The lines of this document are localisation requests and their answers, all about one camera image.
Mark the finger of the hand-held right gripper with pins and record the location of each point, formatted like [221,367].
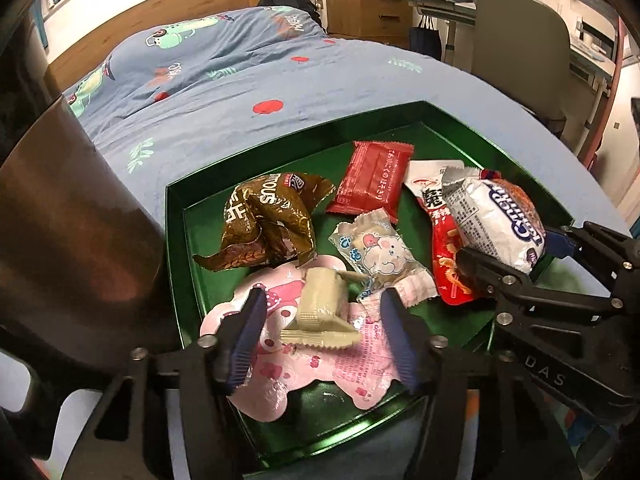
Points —
[495,272]
[557,242]

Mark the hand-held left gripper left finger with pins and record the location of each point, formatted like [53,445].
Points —
[245,345]

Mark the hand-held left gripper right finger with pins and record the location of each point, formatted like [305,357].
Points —
[400,340]

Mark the white purple snack packet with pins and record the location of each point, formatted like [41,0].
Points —
[495,220]

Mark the red silver snack packet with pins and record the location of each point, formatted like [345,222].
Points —
[442,240]

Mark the pink cartoon snack packet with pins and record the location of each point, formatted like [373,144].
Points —
[325,366]

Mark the cream candy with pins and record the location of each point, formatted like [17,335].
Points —
[320,305]

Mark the clear sheep candy packet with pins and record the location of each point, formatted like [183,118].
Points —
[385,255]

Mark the brown crinkled snack wrapper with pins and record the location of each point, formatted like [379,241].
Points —
[270,215]

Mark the green tray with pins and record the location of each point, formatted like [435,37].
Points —
[200,220]

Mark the red rectangular snack packet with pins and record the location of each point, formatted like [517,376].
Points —
[372,180]

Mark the white desk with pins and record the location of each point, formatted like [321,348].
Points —
[590,60]

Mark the grey chair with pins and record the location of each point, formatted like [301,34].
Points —
[520,45]

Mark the red framed mirror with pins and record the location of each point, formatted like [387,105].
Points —
[621,40]

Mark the dark tote bag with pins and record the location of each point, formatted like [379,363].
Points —
[425,40]

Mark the printed blue blanket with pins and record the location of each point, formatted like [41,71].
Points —
[250,60]

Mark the wooden drawer cabinet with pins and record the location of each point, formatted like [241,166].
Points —
[365,10]

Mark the wooden headboard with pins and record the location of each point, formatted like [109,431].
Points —
[150,15]

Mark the teal curtain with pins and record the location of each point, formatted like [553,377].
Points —
[39,30]

